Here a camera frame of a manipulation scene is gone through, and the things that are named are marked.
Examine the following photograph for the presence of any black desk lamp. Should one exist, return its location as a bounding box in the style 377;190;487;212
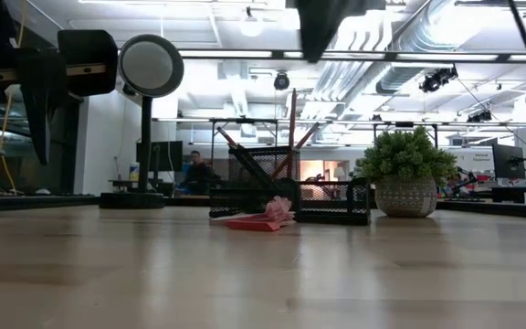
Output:
100;34;185;210

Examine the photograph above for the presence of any silver ceiling duct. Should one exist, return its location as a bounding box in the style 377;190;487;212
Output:
374;0;463;95

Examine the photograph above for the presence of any black pen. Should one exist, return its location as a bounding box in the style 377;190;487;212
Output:
228;144;282;191
219;132;276;189

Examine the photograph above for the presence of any black mesh desk organizer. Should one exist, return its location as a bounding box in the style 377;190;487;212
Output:
208;145;372;227

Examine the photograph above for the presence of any round white ceiling lamp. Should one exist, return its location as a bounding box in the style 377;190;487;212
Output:
238;16;265;38

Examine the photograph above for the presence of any black background desk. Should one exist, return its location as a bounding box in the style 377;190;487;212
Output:
490;185;526;205

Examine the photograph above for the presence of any black ceiling track fixture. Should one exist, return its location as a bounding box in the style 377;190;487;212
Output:
467;109;493;123
419;66;459;94

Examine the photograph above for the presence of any pink sticky note pad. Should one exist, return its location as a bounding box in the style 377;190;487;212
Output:
210;196;297;228

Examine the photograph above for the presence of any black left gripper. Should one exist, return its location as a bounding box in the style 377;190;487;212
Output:
0;27;118;165

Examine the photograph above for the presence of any green plant in patterned pot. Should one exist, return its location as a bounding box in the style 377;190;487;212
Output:
356;126;458;218

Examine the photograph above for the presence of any person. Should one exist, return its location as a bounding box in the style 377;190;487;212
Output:
181;150;215;196

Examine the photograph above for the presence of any black computer monitor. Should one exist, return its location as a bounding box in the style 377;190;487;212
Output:
491;143;526;180
135;140;184;174

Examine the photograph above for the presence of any black table frame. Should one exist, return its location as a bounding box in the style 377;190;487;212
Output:
0;194;526;221

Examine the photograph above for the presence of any orange eraser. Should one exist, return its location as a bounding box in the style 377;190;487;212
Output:
225;219;282;233

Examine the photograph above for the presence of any black background rig frame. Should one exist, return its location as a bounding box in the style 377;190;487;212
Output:
209;117;280;161

